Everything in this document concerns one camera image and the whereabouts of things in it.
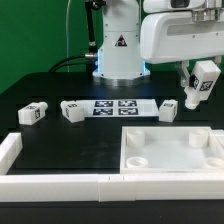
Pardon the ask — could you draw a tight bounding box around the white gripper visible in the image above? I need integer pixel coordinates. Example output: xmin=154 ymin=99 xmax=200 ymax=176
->
xmin=140 ymin=11 xmax=224 ymax=88

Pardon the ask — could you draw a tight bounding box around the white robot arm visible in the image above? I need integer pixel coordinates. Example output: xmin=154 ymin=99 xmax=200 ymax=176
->
xmin=85 ymin=0 xmax=224 ymax=85

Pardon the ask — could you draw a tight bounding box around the white sheet with markers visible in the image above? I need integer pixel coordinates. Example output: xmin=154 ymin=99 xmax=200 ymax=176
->
xmin=76 ymin=99 xmax=159 ymax=117

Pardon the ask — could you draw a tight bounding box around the white U-shaped fence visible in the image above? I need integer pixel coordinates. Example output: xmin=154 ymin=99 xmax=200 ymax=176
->
xmin=0 ymin=133 xmax=224 ymax=202

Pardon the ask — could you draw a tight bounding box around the black thick cable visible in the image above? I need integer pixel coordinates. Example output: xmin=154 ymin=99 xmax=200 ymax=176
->
xmin=48 ymin=0 xmax=107 ymax=73

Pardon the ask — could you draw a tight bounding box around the grey thin cable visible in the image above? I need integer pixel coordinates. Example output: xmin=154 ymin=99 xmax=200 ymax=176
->
xmin=65 ymin=0 xmax=73 ymax=73

